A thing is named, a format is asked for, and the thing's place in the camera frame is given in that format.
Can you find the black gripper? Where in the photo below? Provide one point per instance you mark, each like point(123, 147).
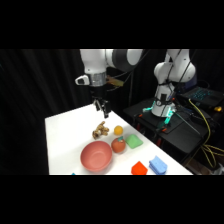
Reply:
point(98, 92)

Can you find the green cube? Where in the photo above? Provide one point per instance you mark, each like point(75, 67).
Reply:
point(134, 141)

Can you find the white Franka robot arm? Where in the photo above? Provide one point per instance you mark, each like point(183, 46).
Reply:
point(96, 63)

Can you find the pink bowl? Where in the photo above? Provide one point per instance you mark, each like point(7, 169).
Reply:
point(96, 156)

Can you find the brown teddy bear toy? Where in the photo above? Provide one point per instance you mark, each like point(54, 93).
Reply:
point(100, 130)

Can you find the yellow ball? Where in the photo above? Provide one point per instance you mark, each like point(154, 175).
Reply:
point(118, 130)

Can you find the orange toy tomato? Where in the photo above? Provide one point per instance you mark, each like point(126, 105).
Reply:
point(118, 145)

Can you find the black curtain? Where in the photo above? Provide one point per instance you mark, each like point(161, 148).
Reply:
point(36, 86)

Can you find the red block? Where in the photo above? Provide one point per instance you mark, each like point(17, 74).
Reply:
point(139, 168)

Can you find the small blue object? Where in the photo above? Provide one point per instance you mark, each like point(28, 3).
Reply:
point(73, 173)

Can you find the blue block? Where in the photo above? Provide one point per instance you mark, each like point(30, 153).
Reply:
point(158, 165)

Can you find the black robot stand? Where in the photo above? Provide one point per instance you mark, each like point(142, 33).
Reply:
point(180, 130)

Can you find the black laptop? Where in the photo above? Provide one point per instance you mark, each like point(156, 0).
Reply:
point(201, 95)

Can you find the small yellow object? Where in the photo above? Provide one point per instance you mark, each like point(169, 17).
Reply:
point(217, 108)

